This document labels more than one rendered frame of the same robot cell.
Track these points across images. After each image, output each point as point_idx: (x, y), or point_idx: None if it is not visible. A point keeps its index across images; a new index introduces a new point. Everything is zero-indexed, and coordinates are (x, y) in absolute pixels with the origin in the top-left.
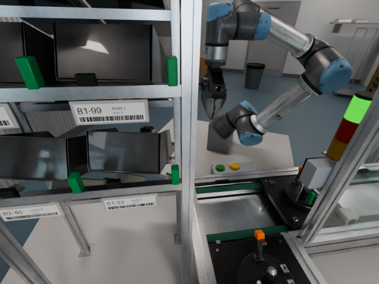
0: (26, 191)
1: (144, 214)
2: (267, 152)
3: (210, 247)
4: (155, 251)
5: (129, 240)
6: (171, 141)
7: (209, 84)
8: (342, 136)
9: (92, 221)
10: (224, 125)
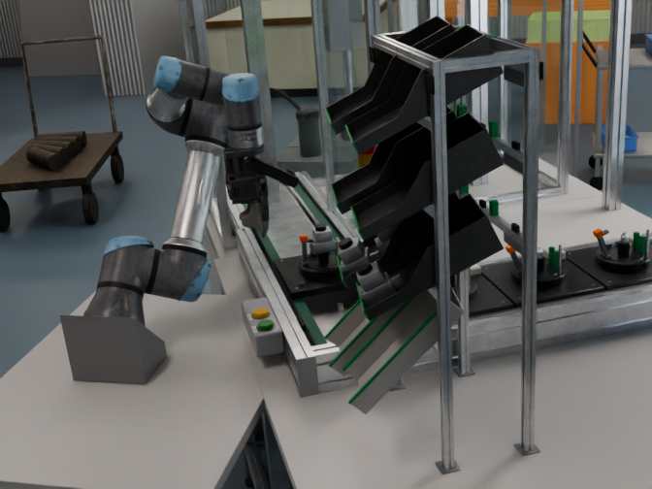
0: (508, 227)
1: (361, 428)
2: (164, 315)
3: None
4: (423, 402)
5: (414, 429)
6: (95, 443)
7: (274, 177)
8: (373, 148)
9: (394, 482)
10: (137, 305)
